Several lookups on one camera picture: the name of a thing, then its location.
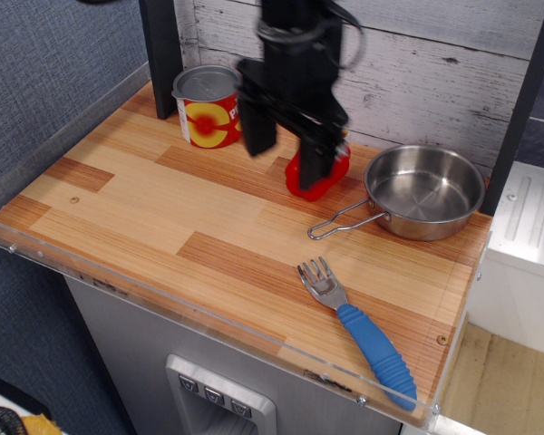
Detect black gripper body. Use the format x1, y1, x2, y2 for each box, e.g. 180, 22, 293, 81
237, 26, 348, 139

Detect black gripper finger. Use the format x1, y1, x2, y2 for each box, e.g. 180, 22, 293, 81
238, 97, 277, 157
298, 130, 345, 190

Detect small steel pot with handle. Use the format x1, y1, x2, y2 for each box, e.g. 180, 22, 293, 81
307, 145, 486, 241

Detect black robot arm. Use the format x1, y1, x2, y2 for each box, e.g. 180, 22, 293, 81
237, 1, 363, 192

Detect red toy bell pepper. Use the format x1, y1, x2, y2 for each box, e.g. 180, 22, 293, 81
285, 130, 351, 201

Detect red yellow peaches can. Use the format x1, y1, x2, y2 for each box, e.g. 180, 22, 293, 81
171, 64, 242, 149

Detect white toy sink unit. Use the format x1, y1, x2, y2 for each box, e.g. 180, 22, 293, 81
466, 163, 544, 353

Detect grey toy fridge cabinet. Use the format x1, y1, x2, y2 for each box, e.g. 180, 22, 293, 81
67, 278, 402, 434

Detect clear acrylic table guard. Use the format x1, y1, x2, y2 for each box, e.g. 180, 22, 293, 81
0, 209, 491, 422

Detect yellow object bottom left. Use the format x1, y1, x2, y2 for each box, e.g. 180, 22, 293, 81
22, 414, 63, 435

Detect dark grey left post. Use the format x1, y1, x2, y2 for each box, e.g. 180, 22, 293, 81
139, 0, 183, 120

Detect dark grey post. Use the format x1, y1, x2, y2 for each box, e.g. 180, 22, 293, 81
480, 20, 544, 216
139, 0, 183, 120

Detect dark grey right post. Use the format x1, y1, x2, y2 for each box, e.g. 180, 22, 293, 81
480, 20, 544, 216

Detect fork with blue handle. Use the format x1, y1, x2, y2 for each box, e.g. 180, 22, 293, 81
296, 257, 417, 412

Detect black braided cable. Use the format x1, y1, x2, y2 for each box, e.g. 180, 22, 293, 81
0, 404, 28, 435

